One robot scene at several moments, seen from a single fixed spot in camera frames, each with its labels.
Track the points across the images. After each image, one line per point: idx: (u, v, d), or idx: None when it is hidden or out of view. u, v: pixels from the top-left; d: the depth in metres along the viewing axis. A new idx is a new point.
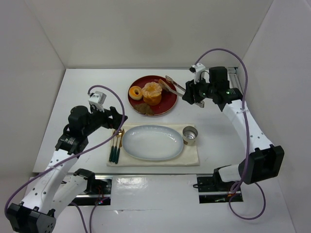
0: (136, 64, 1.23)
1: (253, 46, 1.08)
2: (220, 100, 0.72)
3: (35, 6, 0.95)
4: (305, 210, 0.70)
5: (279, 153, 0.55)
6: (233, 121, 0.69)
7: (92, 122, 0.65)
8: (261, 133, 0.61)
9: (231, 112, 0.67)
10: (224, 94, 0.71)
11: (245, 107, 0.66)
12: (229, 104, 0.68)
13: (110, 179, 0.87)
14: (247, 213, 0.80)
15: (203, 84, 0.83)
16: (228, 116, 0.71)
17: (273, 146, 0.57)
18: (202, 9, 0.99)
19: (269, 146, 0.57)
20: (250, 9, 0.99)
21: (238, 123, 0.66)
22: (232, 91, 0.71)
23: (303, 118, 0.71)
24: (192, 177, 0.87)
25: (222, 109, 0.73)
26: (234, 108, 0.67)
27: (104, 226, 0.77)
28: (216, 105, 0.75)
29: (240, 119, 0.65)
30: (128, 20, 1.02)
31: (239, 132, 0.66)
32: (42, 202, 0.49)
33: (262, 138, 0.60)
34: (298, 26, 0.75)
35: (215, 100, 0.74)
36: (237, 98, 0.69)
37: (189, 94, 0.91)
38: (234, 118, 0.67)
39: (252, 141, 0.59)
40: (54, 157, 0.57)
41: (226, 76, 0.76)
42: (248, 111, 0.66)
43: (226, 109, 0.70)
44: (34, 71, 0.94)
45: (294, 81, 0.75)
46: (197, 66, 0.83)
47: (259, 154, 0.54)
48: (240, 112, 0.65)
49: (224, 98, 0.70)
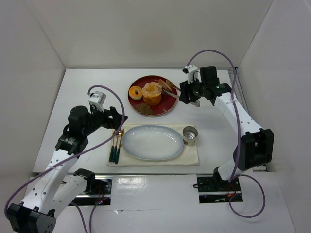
0: (136, 64, 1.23)
1: (253, 45, 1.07)
2: (212, 95, 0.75)
3: (35, 6, 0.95)
4: (306, 210, 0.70)
5: (269, 135, 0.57)
6: (224, 112, 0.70)
7: (92, 122, 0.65)
8: (251, 119, 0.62)
9: (222, 104, 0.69)
10: (215, 89, 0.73)
11: (233, 97, 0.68)
12: (219, 96, 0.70)
13: (110, 179, 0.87)
14: (245, 211, 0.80)
15: (197, 83, 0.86)
16: (219, 109, 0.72)
17: (263, 129, 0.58)
18: (202, 9, 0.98)
19: (259, 130, 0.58)
20: (250, 9, 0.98)
21: (229, 112, 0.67)
22: (222, 85, 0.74)
23: (303, 118, 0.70)
24: (192, 177, 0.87)
25: (214, 103, 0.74)
26: (224, 99, 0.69)
27: (104, 226, 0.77)
28: (208, 101, 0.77)
29: (230, 108, 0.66)
30: (128, 19, 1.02)
31: (231, 122, 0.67)
32: (42, 202, 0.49)
33: (252, 123, 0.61)
34: (298, 26, 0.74)
35: (206, 96, 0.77)
36: (227, 91, 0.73)
37: (184, 93, 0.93)
38: (225, 108, 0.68)
39: (243, 126, 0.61)
40: (54, 157, 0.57)
41: (215, 73, 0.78)
42: (237, 101, 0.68)
43: (217, 102, 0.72)
44: (34, 71, 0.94)
45: (294, 81, 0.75)
46: (189, 68, 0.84)
47: (250, 136, 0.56)
48: (230, 102, 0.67)
49: (214, 92, 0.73)
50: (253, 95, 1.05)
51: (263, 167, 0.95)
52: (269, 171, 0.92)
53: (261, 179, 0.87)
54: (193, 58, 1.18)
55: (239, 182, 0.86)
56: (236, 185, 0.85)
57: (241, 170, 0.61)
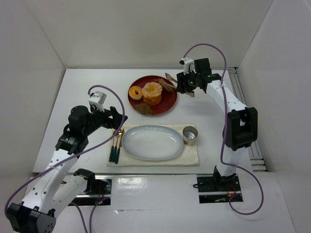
0: (137, 64, 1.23)
1: (253, 45, 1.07)
2: (203, 84, 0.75)
3: (35, 6, 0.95)
4: (306, 210, 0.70)
5: (253, 112, 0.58)
6: (215, 98, 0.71)
7: (92, 122, 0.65)
8: (237, 100, 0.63)
9: (212, 90, 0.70)
10: (206, 77, 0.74)
11: (223, 83, 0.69)
12: (210, 83, 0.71)
13: (110, 179, 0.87)
14: (242, 209, 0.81)
15: (191, 74, 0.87)
16: (210, 95, 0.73)
17: (249, 108, 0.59)
18: (202, 9, 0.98)
19: (245, 108, 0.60)
20: (250, 9, 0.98)
21: (217, 97, 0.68)
22: (213, 74, 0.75)
23: (303, 118, 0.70)
24: (192, 177, 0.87)
25: (206, 91, 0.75)
26: (214, 85, 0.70)
27: (104, 226, 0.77)
28: (200, 89, 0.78)
29: (219, 92, 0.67)
30: (128, 20, 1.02)
31: (221, 106, 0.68)
32: (42, 202, 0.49)
33: (238, 103, 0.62)
34: (298, 26, 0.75)
35: (198, 85, 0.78)
36: (217, 78, 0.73)
37: (181, 84, 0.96)
38: (215, 93, 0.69)
39: (229, 106, 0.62)
40: (54, 157, 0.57)
41: (209, 64, 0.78)
42: (226, 87, 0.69)
43: (208, 89, 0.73)
44: (34, 71, 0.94)
45: (294, 81, 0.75)
46: (185, 59, 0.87)
47: (236, 113, 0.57)
48: (219, 87, 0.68)
49: (205, 81, 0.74)
50: (253, 95, 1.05)
51: (263, 168, 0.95)
52: (270, 171, 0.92)
53: (261, 179, 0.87)
54: (186, 53, 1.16)
55: (239, 182, 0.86)
56: (237, 186, 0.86)
57: (231, 148, 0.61)
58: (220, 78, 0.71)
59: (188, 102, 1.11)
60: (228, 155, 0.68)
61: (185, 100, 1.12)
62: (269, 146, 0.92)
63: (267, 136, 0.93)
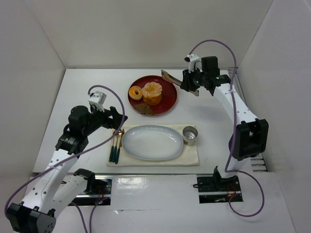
0: (136, 64, 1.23)
1: (253, 45, 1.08)
2: (211, 85, 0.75)
3: (35, 7, 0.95)
4: (306, 210, 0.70)
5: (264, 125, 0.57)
6: (222, 103, 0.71)
7: (92, 122, 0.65)
8: (248, 109, 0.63)
9: (220, 94, 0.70)
10: (214, 79, 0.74)
11: (233, 89, 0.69)
12: (218, 87, 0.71)
13: (110, 179, 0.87)
14: (242, 209, 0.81)
15: (197, 73, 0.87)
16: (218, 100, 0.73)
17: (259, 120, 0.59)
18: (202, 9, 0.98)
19: (254, 120, 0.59)
20: (250, 9, 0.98)
21: (227, 103, 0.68)
22: (222, 76, 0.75)
23: (303, 118, 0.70)
24: (192, 177, 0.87)
25: (213, 92, 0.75)
26: (223, 90, 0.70)
27: (104, 226, 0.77)
28: (206, 90, 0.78)
29: (228, 98, 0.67)
30: (128, 20, 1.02)
31: (228, 112, 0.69)
32: (43, 202, 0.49)
33: (248, 114, 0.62)
34: (297, 26, 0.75)
35: (205, 85, 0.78)
36: (227, 82, 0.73)
37: (186, 83, 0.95)
38: (223, 99, 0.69)
39: (238, 116, 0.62)
40: (54, 157, 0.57)
41: (216, 63, 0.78)
42: (235, 92, 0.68)
43: (216, 92, 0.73)
44: (34, 72, 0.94)
45: (294, 81, 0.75)
46: (191, 57, 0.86)
47: (246, 125, 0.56)
48: (229, 93, 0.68)
49: (213, 83, 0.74)
50: (253, 95, 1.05)
51: (263, 167, 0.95)
52: (270, 171, 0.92)
53: (261, 179, 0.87)
54: (193, 51, 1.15)
55: (239, 182, 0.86)
56: (237, 185, 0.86)
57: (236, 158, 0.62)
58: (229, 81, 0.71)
59: (188, 102, 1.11)
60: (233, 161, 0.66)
61: (184, 100, 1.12)
62: (268, 146, 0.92)
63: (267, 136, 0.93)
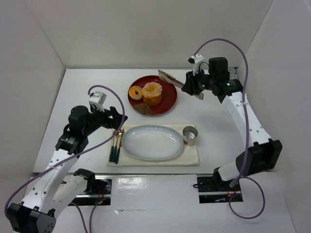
0: (136, 64, 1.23)
1: (253, 45, 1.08)
2: (220, 92, 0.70)
3: (36, 7, 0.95)
4: (306, 210, 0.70)
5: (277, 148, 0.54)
6: (232, 114, 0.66)
7: (92, 122, 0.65)
8: (260, 127, 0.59)
9: (231, 105, 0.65)
10: (224, 86, 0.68)
11: (245, 99, 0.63)
12: (229, 96, 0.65)
13: (110, 179, 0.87)
14: (242, 209, 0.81)
15: (203, 75, 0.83)
16: (227, 109, 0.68)
17: (272, 141, 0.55)
18: (202, 9, 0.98)
19: (267, 141, 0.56)
20: (250, 9, 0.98)
21: (237, 116, 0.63)
22: (233, 82, 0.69)
23: (303, 118, 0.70)
24: (192, 177, 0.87)
25: (222, 100, 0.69)
26: (234, 100, 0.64)
27: (104, 226, 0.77)
28: (214, 95, 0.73)
29: (240, 112, 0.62)
30: (128, 20, 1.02)
31: (238, 126, 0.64)
32: (43, 202, 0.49)
33: (261, 133, 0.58)
34: (297, 27, 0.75)
35: (213, 90, 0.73)
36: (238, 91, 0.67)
37: (190, 86, 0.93)
38: (234, 111, 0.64)
39: (251, 135, 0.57)
40: (54, 157, 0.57)
41: (226, 67, 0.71)
42: (248, 104, 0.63)
43: (225, 101, 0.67)
44: (34, 72, 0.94)
45: (294, 81, 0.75)
46: (196, 58, 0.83)
47: (258, 148, 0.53)
48: (240, 106, 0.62)
49: (222, 91, 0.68)
50: (253, 95, 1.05)
51: None
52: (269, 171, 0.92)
53: (262, 179, 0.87)
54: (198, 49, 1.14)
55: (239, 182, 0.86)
56: (237, 186, 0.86)
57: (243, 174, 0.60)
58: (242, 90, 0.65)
59: (188, 102, 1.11)
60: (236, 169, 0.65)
61: (184, 100, 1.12)
62: None
63: None
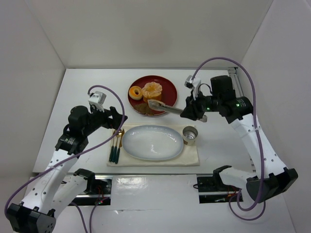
0: (136, 65, 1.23)
1: (253, 45, 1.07)
2: (229, 112, 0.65)
3: (36, 6, 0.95)
4: (306, 210, 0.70)
5: (294, 178, 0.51)
6: (242, 138, 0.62)
7: (92, 122, 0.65)
8: (274, 155, 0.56)
9: (242, 129, 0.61)
10: (233, 107, 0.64)
11: (257, 124, 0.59)
12: (240, 121, 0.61)
13: (110, 179, 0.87)
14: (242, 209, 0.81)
15: (206, 98, 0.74)
16: (237, 132, 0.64)
17: (287, 170, 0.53)
18: (202, 9, 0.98)
19: (283, 171, 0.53)
20: (250, 9, 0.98)
21: (250, 142, 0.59)
22: (242, 102, 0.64)
23: (303, 118, 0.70)
24: (192, 177, 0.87)
25: (231, 122, 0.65)
26: (246, 125, 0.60)
27: (104, 226, 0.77)
28: (222, 116, 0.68)
29: (252, 138, 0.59)
30: (128, 19, 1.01)
31: (250, 151, 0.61)
32: (42, 203, 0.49)
33: (276, 161, 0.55)
34: (297, 27, 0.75)
35: (221, 111, 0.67)
36: (248, 111, 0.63)
37: (191, 111, 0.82)
38: (245, 136, 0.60)
39: (266, 165, 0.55)
40: (53, 157, 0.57)
41: (231, 85, 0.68)
42: (260, 128, 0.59)
43: (235, 124, 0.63)
44: (34, 72, 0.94)
45: (294, 81, 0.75)
46: (194, 82, 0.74)
47: (273, 180, 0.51)
48: (252, 131, 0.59)
49: (232, 111, 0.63)
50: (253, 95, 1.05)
51: None
52: None
53: None
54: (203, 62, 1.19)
55: None
56: None
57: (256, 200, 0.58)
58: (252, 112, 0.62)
59: None
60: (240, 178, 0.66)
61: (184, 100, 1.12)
62: None
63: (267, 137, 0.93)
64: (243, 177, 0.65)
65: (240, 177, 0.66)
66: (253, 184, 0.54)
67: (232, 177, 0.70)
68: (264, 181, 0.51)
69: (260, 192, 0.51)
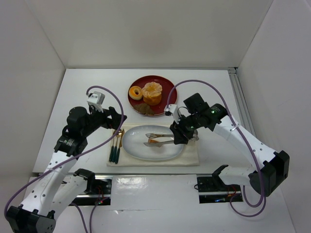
0: (136, 64, 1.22)
1: (253, 45, 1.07)
2: (209, 121, 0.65)
3: (35, 6, 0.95)
4: (305, 211, 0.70)
5: (286, 159, 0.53)
6: (228, 139, 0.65)
7: (90, 123, 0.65)
8: (261, 144, 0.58)
9: (224, 131, 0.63)
10: (210, 115, 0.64)
11: (235, 122, 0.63)
12: (219, 124, 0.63)
13: (110, 179, 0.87)
14: (243, 209, 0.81)
15: (186, 117, 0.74)
16: (221, 136, 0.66)
17: (278, 153, 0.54)
18: (202, 8, 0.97)
19: (274, 155, 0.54)
20: (251, 8, 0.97)
21: (235, 140, 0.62)
22: (215, 108, 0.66)
23: (303, 119, 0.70)
24: (192, 177, 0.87)
25: (213, 129, 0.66)
26: (226, 125, 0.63)
27: (104, 226, 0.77)
28: (206, 127, 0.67)
29: (236, 136, 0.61)
30: (127, 19, 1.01)
31: (239, 148, 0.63)
32: (42, 205, 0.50)
33: (265, 149, 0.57)
34: (297, 27, 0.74)
35: (202, 124, 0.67)
36: (224, 114, 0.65)
37: (181, 137, 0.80)
38: (230, 136, 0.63)
39: (257, 155, 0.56)
40: (52, 159, 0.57)
41: (201, 98, 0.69)
42: (239, 125, 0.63)
43: (217, 129, 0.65)
44: (34, 72, 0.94)
45: (294, 82, 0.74)
46: (170, 108, 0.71)
47: (270, 166, 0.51)
48: (234, 128, 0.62)
49: (212, 119, 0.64)
50: (253, 95, 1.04)
51: None
52: None
53: None
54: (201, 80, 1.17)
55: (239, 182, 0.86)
56: (236, 186, 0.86)
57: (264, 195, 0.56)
58: (228, 113, 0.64)
59: None
60: (238, 175, 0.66)
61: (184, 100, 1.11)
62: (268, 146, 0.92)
63: (266, 137, 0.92)
64: (244, 174, 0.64)
65: (240, 174, 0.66)
66: (255, 178, 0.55)
67: (232, 177, 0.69)
68: (262, 171, 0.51)
69: (262, 183, 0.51)
